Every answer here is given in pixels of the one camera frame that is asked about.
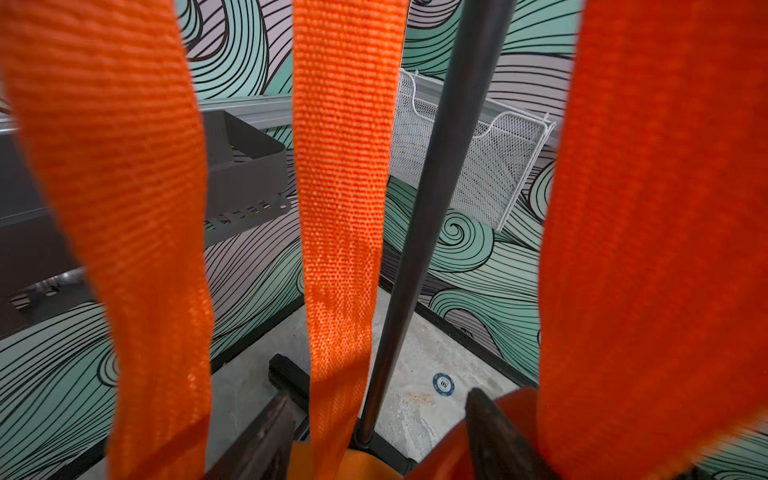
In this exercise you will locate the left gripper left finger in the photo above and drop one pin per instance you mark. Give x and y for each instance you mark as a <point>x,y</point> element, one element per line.
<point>263,449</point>

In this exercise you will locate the orange sling bag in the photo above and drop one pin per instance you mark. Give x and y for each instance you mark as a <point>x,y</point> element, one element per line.
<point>629,284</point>

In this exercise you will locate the blue round floor sticker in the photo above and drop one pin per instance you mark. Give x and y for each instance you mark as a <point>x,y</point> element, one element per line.
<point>443,384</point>

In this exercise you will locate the red-orange drawstring bag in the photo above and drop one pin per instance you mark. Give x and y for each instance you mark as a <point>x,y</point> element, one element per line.
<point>108,120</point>

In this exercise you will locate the black wall shelf tray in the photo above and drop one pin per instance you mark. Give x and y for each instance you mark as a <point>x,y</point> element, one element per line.
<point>247,174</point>

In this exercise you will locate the black clothes rack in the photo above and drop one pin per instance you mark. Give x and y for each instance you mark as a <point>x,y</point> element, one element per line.
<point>444,180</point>

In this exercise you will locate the white mesh wall basket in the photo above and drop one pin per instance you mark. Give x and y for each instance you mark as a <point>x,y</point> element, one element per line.
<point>505,145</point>

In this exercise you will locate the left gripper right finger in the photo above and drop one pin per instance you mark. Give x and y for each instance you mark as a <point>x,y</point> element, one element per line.
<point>497,448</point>

